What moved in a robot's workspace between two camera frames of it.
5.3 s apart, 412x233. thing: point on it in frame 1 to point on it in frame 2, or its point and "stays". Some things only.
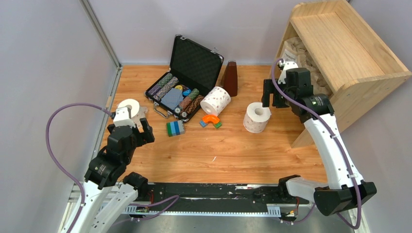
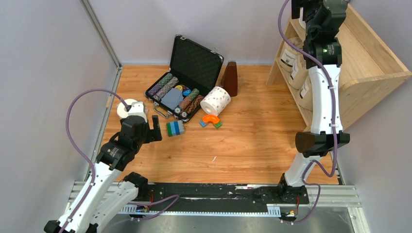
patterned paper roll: [256, 118] to [302, 23]
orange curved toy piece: [213, 118] stays
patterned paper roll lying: [215, 101] stays
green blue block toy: [175, 128] stays
